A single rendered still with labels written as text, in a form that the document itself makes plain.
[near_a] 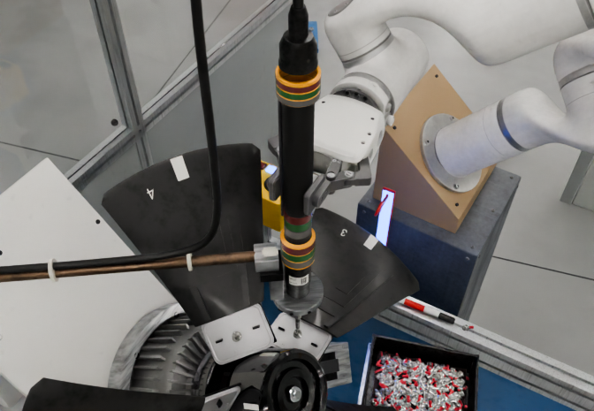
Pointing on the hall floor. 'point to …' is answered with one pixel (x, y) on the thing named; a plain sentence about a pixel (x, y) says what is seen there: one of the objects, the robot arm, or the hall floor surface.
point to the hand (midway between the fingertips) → (297, 188)
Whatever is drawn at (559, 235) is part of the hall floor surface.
